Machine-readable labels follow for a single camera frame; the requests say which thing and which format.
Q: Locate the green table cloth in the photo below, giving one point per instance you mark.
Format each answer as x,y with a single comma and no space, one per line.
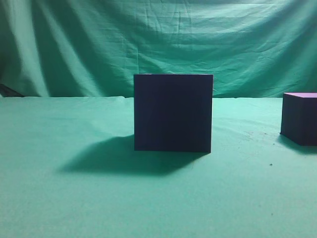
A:
68,169

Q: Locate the purple cube block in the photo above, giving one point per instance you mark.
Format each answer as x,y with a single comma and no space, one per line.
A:
299,118

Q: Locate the dark purple groove box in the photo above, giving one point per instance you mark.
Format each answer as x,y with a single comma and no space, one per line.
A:
173,112

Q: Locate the green backdrop cloth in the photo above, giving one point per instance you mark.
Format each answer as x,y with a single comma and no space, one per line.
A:
70,48

